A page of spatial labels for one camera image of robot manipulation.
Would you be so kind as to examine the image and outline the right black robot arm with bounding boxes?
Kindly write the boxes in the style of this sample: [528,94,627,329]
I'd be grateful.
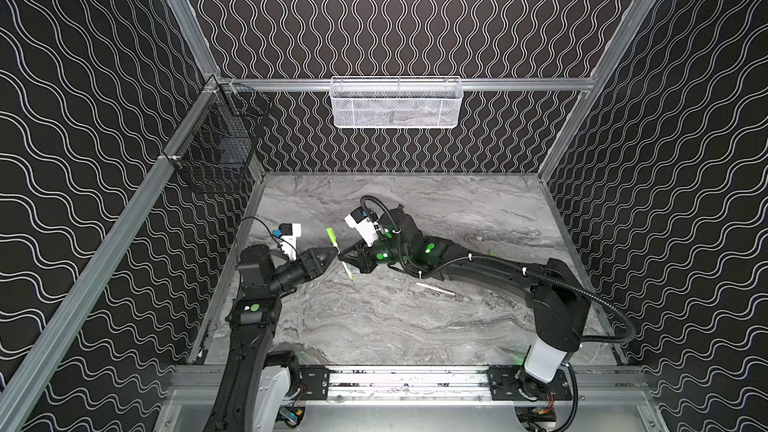
[339,206,592,384]

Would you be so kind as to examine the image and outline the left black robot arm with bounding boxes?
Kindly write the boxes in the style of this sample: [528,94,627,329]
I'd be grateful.
[204,244,337,431]

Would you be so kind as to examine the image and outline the white pen yellow tip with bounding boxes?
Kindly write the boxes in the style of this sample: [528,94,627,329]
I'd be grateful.
[415,282,456,297]

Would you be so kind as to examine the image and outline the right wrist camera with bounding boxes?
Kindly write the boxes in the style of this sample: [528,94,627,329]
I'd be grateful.
[344,206,380,247]

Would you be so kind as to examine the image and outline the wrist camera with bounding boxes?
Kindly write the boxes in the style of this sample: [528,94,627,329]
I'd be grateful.
[272,223,302,261]
[344,206,380,247]

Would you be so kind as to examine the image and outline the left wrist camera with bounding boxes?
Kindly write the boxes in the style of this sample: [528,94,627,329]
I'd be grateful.
[272,223,302,261]

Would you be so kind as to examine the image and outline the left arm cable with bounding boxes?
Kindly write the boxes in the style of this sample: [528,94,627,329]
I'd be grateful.
[236,215,289,253]

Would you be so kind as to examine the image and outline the white wire mesh basket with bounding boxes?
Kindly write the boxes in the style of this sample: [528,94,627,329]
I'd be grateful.
[329,76,464,129]

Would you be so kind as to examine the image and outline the black wire mesh basket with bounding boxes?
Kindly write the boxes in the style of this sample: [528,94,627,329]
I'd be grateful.
[170,82,273,195]

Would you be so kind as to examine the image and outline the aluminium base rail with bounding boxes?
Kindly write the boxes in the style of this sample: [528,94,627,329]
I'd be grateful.
[161,364,649,406]

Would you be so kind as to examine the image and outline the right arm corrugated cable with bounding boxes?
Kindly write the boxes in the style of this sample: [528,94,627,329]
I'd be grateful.
[359,194,637,346]

